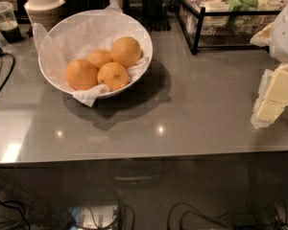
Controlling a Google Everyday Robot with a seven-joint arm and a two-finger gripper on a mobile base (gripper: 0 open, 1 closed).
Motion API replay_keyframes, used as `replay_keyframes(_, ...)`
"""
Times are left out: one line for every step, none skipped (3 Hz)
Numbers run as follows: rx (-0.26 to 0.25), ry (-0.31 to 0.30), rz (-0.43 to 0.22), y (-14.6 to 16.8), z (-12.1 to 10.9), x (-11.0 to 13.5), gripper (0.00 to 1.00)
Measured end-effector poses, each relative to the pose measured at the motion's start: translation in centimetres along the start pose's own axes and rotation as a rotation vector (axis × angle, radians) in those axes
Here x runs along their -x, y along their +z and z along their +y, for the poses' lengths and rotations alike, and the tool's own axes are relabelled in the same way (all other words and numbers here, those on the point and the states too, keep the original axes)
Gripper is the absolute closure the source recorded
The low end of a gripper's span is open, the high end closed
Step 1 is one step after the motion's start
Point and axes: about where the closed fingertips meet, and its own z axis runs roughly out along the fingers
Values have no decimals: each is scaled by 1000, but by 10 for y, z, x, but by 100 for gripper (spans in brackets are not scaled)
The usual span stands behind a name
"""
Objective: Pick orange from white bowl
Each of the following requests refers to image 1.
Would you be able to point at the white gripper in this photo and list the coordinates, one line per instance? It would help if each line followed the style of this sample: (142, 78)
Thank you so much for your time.
(285, 37)

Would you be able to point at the orange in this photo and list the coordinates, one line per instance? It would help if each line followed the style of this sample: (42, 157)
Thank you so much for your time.
(99, 57)
(114, 75)
(126, 51)
(81, 74)

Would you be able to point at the white bowl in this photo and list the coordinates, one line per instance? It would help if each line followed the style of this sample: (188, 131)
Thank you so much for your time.
(134, 29)

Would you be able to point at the green snack packet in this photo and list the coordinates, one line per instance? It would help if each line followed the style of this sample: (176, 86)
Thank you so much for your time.
(242, 5)

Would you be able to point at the black slatted holder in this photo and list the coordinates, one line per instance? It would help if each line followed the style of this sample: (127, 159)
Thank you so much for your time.
(154, 16)

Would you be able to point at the white power strip below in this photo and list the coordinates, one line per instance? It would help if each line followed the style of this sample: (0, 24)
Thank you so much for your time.
(98, 218)

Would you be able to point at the stack of paper bowls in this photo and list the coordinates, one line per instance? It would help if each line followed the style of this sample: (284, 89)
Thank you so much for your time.
(44, 12)

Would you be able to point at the plastic cup with green drink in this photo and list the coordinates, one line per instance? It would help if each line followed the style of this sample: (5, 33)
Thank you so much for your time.
(8, 25)

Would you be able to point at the black wire snack rack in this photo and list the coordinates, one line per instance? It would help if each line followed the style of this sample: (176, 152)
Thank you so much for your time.
(211, 25)

